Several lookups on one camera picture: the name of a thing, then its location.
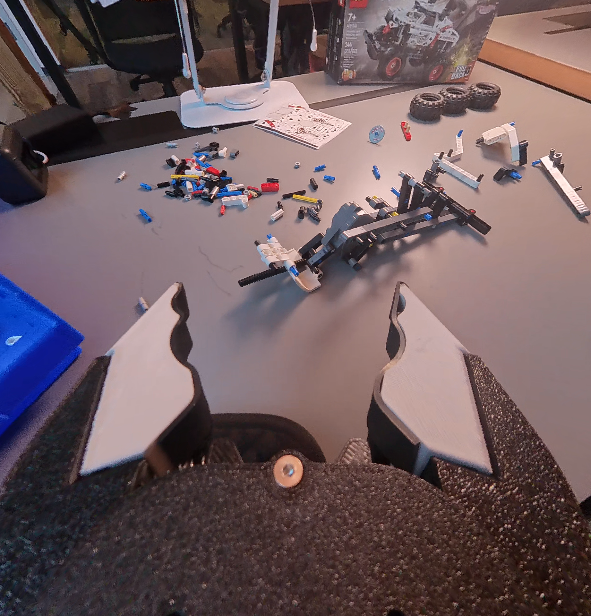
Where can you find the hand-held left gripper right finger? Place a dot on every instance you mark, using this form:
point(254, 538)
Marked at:
point(430, 394)

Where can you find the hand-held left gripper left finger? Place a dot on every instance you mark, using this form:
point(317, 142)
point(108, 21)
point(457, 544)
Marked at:
point(141, 385)

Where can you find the black toy truck chassis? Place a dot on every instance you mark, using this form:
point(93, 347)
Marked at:
point(348, 221)

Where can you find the grey elbow connector with pin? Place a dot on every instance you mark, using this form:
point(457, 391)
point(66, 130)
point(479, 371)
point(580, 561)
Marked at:
point(314, 211)

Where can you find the grey desk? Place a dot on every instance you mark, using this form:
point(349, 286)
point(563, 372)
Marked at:
point(468, 313)

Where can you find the blue plastic bin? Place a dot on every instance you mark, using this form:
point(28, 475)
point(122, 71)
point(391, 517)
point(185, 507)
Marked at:
point(21, 346)

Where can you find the white thick angled beam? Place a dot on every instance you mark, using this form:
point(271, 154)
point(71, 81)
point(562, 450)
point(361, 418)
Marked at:
point(235, 201)

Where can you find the pile of assorted small bricks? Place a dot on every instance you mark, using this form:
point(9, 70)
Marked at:
point(204, 180)

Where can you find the small white block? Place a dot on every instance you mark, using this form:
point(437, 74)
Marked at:
point(276, 214)

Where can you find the white angled beam assembly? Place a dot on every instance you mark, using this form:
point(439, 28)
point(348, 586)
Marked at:
point(461, 173)

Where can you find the yellow axle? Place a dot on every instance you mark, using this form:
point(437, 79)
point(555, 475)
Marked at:
point(307, 197)

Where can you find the black connector with blue pin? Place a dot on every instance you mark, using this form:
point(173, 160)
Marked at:
point(505, 174)

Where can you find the red short beam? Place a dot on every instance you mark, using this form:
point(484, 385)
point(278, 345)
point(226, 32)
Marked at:
point(270, 185)

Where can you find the black axle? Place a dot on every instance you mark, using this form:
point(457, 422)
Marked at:
point(293, 194)

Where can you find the grey and white beam assembly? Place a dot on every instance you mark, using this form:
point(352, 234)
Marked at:
point(565, 185)

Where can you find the black adapter box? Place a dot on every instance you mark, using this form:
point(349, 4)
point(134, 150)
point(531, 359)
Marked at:
point(11, 168)

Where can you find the red beam with tan pins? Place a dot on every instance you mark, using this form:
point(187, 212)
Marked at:
point(406, 131)

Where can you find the blue round printed disc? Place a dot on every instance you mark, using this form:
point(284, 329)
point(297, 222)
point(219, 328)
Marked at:
point(376, 134)

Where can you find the white panel assembly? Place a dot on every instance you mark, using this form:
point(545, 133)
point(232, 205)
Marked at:
point(497, 134)

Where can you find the black rubber tyre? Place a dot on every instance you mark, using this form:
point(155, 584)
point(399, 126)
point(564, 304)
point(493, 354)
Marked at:
point(427, 106)
point(455, 100)
point(484, 95)

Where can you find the sticker sheet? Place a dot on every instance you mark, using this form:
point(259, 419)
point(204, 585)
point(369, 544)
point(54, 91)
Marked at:
point(300, 125)

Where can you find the white book stand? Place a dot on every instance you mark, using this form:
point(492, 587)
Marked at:
point(247, 103)

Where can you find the black office chair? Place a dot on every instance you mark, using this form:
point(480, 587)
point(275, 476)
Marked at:
point(146, 43)

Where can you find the toy truck set box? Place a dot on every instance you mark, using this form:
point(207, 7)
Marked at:
point(411, 38)

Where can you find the grey table with wooden edge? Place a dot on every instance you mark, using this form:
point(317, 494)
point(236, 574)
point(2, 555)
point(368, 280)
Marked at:
point(555, 43)

